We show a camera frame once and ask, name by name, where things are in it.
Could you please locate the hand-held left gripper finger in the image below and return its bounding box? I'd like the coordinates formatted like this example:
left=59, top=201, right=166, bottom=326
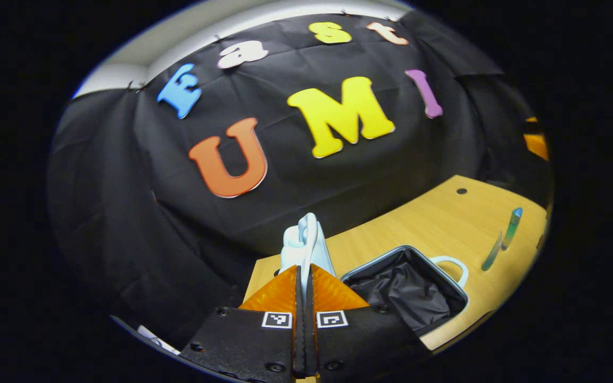
left=305, top=264, right=434, bottom=379
left=180, top=265, right=305, bottom=383

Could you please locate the green tube with blue cap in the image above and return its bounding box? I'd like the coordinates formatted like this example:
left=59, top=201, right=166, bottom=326
left=501, top=207, right=523, bottom=251

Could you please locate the light blue suitcase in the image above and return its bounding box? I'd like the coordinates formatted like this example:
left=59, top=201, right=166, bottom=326
left=279, top=213, right=470, bottom=337

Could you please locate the white tube with blue cap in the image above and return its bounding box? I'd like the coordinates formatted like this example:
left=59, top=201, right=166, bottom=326
left=481, top=231, right=504, bottom=272

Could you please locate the white printed poster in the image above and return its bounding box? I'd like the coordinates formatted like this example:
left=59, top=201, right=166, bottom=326
left=136, top=324, right=180, bottom=355

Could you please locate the black backdrop cloth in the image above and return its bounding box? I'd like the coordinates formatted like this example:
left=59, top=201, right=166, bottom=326
left=46, top=11, right=554, bottom=346

